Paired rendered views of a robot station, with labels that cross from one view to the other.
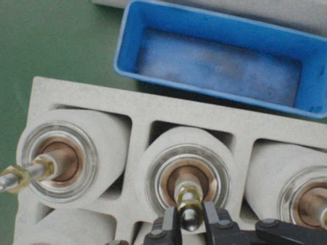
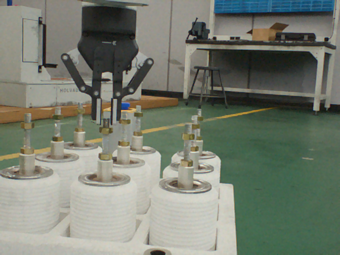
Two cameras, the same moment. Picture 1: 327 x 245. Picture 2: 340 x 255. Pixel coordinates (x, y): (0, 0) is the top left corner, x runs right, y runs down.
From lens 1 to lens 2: 0.57 m
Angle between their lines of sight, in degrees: 80
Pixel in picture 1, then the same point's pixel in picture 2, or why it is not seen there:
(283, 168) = (42, 183)
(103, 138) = (156, 193)
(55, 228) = not seen: hidden behind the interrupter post
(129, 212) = (147, 216)
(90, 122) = (165, 196)
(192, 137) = (97, 188)
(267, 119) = (30, 239)
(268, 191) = (54, 180)
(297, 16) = not seen: outside the picture
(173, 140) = (110, 188)
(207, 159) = (90, 181)
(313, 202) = (31, 168)
